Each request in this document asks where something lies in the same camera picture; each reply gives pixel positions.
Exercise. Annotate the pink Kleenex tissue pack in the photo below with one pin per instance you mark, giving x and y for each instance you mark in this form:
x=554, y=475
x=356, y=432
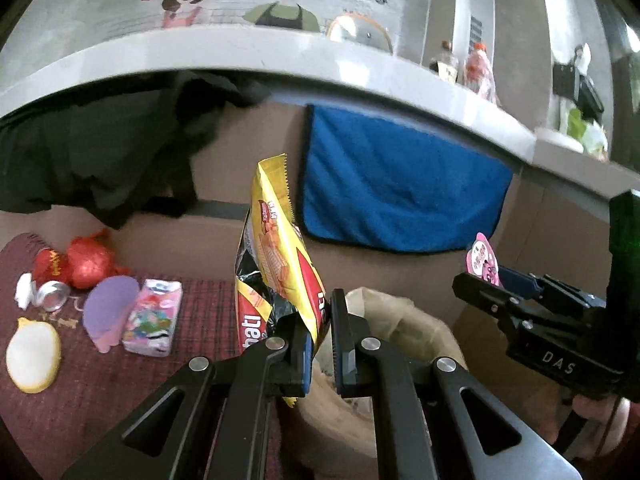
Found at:
x=152, y=322

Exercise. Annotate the red drink can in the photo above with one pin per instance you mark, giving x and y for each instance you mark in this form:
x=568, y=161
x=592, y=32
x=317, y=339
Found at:
x=50, y=280

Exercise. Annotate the person right hand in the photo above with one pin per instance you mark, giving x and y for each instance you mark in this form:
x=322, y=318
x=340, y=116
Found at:
x=605, y=426

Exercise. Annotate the green plastic bag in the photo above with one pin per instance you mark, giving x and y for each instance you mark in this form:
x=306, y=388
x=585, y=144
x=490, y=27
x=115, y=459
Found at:
x=590, y=135

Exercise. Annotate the trash bin with yellow bag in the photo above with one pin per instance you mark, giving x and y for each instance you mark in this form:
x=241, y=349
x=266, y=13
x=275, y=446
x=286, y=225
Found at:
x=382, y=436

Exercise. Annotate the yellow snack wrapper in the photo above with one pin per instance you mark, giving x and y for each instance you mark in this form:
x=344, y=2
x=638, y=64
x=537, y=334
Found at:
x=274, y=274

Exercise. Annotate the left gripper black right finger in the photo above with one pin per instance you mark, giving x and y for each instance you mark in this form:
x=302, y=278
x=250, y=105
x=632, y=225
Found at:
x=353, y=370

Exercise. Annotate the red drink bottle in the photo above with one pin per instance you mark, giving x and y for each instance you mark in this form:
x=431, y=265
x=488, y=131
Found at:
x=478, y=74

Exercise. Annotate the yellow rimmed white scrub pad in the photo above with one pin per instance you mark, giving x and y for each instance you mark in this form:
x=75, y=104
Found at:
x=33, y=355

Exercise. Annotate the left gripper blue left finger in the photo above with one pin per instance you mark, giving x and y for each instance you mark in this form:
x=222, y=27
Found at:
x=291, y=375

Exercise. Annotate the red plaid tablecloth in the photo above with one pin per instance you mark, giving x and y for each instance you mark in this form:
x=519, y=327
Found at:
x=94, y=391

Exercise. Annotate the black cloth hanging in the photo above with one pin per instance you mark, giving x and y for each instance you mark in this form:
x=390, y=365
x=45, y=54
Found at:
x=119, y=146

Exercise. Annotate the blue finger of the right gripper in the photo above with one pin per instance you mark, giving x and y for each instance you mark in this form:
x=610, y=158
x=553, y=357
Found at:
x=552, y=294
x=507, y=300

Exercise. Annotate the round wooden frame mirror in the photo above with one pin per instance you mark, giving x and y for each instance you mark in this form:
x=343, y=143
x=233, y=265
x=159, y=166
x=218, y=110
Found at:
x=359, y=29

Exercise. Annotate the blue towel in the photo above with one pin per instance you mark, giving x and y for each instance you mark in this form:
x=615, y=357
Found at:
x=367, y=182

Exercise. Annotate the clear bottle with label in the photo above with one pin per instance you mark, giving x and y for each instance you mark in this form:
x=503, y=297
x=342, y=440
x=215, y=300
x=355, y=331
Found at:
x=445, y=64

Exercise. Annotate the white cotton ball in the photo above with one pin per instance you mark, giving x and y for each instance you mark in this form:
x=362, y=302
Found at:
x=23, y=291

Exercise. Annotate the purple felt coaster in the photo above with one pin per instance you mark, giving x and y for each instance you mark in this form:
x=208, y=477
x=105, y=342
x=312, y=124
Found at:
x=106, y=310

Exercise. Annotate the pink pig wrapper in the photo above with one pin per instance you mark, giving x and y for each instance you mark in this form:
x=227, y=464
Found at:
x=482, y=262

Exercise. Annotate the red plastic bag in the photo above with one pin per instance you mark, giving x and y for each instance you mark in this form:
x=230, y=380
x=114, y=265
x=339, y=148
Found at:
x=92, y=260

